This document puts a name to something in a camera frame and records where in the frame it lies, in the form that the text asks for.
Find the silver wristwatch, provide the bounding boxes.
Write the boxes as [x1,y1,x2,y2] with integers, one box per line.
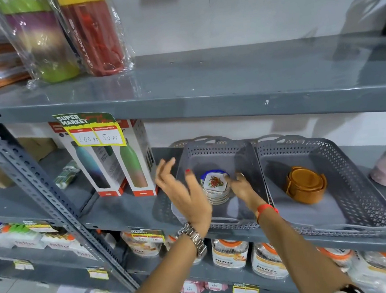
[174,220,209,262]

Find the row of orange lidded jars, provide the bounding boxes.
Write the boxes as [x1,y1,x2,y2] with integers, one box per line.
[119,207,386,293]

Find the white box blue bottle print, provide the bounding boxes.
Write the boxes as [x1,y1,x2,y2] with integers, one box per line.
[48,115,129,203]

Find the red yellow wrapped bottle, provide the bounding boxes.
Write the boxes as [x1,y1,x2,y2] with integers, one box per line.
[49,0,137,81]

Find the person's left forearm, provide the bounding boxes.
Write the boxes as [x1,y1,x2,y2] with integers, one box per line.
[110,233,210,293]

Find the grey metal shelf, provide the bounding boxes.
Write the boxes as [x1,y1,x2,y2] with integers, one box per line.
[0,32,386,147]

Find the stack of brown coasters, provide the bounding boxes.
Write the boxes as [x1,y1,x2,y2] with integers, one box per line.
[281,164,330,207]

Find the person's left hand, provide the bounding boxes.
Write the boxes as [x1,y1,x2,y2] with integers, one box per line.
[153,154,216,242]

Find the pink packets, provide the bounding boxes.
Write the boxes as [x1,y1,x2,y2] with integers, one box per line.
[179,276,228,293]

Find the grey plastic basket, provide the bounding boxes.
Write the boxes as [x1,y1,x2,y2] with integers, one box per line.
[254,126,386,246]
[145,134,271,239]

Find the red wrist band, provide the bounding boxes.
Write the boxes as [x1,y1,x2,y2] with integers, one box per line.
[253,202,281,225]

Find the grey metal shelf board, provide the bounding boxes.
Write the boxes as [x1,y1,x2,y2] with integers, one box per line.
[0,231,132,293]
[74,127,386,283]
[121,240,301,293]
[0,146,101,233]

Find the green purple wrapped bottle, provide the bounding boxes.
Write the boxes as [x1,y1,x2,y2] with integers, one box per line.
[0,0,82,93]

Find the white box green bottle print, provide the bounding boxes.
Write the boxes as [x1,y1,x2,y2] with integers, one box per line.
[109,117,160,200]

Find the green wrapped packet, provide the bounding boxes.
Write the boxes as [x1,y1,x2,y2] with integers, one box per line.
[52,160,83,190]

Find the black white patterned sleeve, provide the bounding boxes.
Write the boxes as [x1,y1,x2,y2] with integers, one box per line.
[328,282,367,293]

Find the person's right forearm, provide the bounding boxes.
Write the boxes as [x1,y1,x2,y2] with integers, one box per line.
[257,202,353,293]

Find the grey perforated upright post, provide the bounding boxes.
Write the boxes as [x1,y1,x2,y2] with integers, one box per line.
[0,100,141,293]

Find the yellow price label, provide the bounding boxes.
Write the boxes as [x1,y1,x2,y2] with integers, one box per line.
[87,266,110,282]
[13,258,35,271]
[130,225,166,246]
[22,217,58,234]
[232,282,260,293]
[52,108,127,153]

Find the row of white snack packets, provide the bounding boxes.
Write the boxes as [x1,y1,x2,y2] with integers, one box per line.
[0,212,97,269]

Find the person's right hand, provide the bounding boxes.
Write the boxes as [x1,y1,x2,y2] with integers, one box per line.
[224,169,270,216]

